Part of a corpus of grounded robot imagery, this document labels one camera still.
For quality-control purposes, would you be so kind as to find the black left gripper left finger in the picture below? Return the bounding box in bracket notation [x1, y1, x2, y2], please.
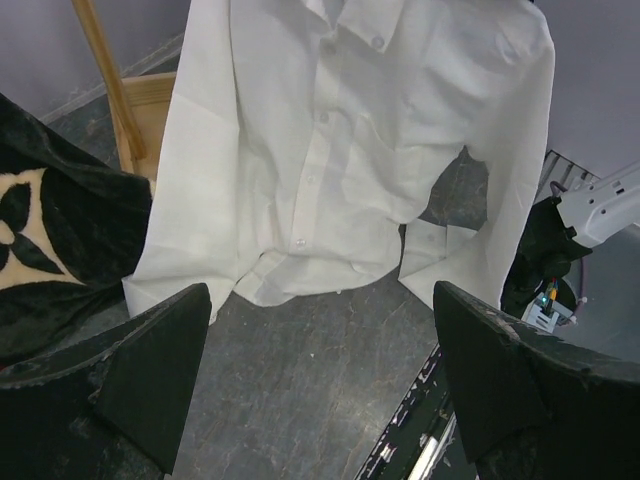
[1, 283, 211, 479]

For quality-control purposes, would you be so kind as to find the white dress shirt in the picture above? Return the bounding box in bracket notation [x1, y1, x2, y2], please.
[123, 1, 555, 315]

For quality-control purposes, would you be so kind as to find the black beige patterned fleece blanket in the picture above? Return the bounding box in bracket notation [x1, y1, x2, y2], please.
[1, 97, 155, 366]

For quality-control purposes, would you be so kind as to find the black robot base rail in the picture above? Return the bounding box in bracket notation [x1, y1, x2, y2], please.
[352, 299, 576, 480]

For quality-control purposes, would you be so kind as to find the wooden clothes rack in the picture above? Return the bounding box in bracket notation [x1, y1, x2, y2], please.
[72, 0, 176, 180]

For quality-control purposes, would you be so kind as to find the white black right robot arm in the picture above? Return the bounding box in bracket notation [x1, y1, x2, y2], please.
[501, 163, 639, 317]

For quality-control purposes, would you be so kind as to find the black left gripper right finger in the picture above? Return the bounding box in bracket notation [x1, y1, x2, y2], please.
[433, 281, 639, 479]

